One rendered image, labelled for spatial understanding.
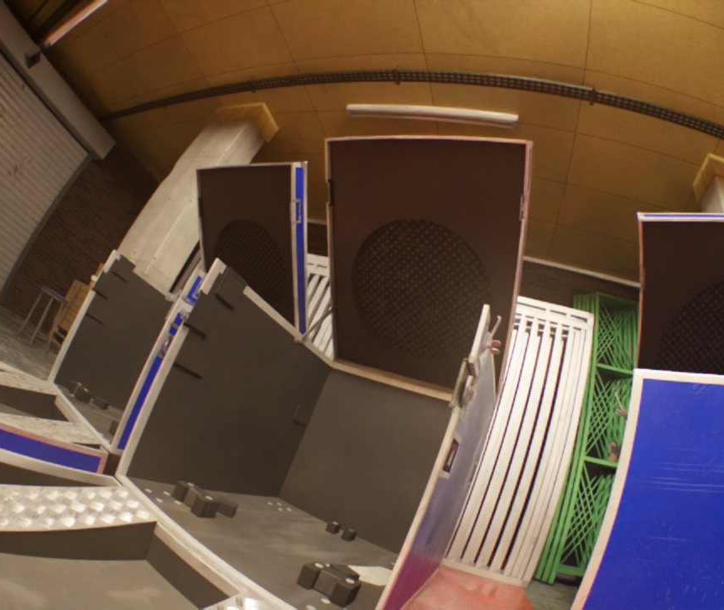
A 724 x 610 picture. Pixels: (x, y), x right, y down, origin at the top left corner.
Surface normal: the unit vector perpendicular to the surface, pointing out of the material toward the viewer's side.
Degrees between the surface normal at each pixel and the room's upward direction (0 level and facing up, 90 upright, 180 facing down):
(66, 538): 90
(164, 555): 91
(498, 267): 138
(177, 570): 91
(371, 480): 90
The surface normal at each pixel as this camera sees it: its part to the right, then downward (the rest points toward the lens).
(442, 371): -0.49, 0.34
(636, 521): -0.56, -0.50
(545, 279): -0.25, -0.44
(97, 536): 0.87, 0.18
